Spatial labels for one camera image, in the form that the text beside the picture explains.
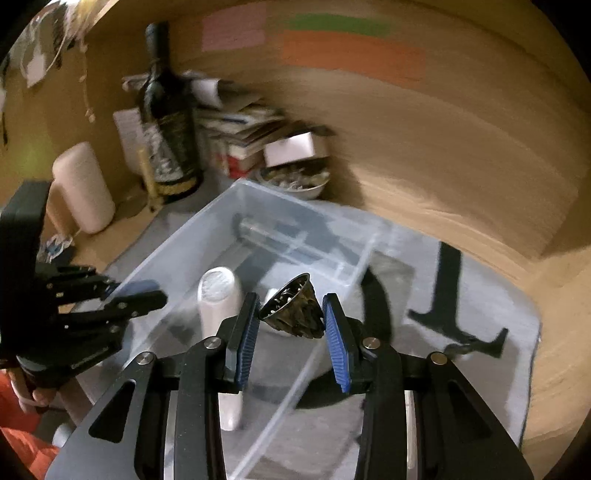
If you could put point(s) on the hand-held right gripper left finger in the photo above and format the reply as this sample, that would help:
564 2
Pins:
244 344

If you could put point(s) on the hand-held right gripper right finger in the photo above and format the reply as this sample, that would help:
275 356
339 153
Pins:
337 350

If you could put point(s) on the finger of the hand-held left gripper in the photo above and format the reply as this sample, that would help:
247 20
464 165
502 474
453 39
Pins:
138 300
87 341

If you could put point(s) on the dark ribbed metal cup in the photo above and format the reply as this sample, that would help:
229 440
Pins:
291 309

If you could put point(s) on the clear plastic storage bin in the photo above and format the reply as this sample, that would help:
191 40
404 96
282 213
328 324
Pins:
207 221

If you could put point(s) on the person's left hand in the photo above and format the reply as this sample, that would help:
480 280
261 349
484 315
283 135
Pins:
37 396

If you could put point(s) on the crumpled blue white wrapper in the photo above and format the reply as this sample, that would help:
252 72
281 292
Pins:
55 245

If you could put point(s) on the white plastic bottle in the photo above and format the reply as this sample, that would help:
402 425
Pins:
217 295

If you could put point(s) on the yellow stick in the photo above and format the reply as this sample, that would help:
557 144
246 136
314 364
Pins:
148 184

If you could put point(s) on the person's orange clothing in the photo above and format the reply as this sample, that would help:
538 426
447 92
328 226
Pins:
21 443

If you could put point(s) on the white paper sheet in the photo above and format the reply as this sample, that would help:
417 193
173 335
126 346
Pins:
127 134

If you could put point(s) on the grey table mat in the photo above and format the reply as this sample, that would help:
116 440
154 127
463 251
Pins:
485 300

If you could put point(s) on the white bowl with small bits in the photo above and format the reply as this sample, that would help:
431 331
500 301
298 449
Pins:
295 182

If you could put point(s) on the dark wine bottle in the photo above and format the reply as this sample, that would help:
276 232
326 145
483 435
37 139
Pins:
168 129

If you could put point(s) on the stack of books and papers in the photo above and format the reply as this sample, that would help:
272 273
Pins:
235 134

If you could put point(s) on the small white cardboard box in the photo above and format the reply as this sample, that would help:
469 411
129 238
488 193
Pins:
293 147

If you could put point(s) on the rolled white paper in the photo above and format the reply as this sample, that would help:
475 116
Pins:
207 87

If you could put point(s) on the pink paper note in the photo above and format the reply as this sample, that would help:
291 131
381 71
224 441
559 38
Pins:
233 26

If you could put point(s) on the orange paper sheet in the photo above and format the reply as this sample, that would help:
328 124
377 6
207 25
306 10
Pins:
355 57

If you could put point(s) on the green paper strip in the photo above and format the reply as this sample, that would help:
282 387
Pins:
337 24

